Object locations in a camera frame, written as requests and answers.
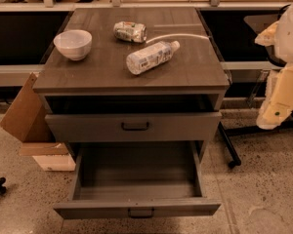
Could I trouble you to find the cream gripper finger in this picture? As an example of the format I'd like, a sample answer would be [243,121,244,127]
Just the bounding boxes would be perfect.
[255,21,278,47]

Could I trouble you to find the grey drawer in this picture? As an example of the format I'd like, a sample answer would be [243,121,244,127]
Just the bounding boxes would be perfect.
[45,112,221,142]
[54,141,221,219]

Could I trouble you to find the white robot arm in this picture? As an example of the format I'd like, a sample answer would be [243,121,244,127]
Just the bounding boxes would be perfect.
[255,3,293,130]

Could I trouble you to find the grey wooden drawer cabinet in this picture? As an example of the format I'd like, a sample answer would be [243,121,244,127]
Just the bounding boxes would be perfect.
[33,8,229,156]

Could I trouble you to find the black folding chair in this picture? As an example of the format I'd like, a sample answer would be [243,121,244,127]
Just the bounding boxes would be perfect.
[217,4,293,170]

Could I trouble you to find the clear plastic water bottle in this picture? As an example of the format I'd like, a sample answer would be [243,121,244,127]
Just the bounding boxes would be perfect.
[126,41,180,75]

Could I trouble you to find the crushed aluminium can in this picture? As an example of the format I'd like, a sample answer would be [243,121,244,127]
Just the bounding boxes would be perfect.
[113,21,147,43]

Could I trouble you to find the white ceramic bowl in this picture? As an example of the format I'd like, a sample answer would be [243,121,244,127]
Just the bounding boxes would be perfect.
[53,29,92,60]

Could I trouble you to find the white box on floor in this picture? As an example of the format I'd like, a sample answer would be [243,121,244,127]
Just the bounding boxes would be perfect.
[33,154,75,172]

